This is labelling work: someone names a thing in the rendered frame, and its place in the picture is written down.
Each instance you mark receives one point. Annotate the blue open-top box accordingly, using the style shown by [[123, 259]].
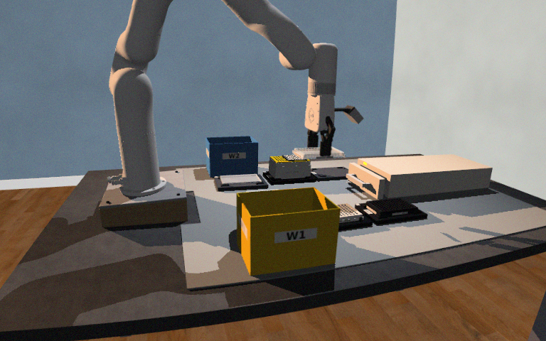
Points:
[[225, 158]]

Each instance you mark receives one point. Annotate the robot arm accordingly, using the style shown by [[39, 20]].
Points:
[[133, 94]]

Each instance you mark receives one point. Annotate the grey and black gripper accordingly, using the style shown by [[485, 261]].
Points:
[[320, 115]]

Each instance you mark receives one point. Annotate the yellow open-top bin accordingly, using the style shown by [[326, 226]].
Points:
[[283, 230]]

